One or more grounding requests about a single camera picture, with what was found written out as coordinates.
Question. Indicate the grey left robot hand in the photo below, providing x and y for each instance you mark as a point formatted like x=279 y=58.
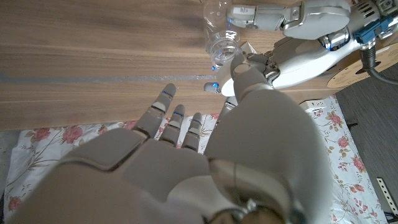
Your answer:
x=311 y=56

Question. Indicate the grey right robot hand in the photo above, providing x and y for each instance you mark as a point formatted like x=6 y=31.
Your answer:
x=264 y=140

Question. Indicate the clear medicine bottle white cap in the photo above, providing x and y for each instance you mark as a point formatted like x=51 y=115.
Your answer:
x=222 y=43

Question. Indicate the cardboard filament reel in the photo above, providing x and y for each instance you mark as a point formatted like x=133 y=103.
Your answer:
x=357 y=70

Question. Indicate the white cube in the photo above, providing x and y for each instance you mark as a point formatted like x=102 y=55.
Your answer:
x=248 y=48

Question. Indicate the white power strip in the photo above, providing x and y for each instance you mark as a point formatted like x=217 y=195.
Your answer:
x=312 y=105

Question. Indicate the white perforated metal strip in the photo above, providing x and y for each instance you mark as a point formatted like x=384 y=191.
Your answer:
x=387 y=194

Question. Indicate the floral backdrop cloth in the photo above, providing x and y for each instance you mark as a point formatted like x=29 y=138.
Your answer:
x=37 y=143

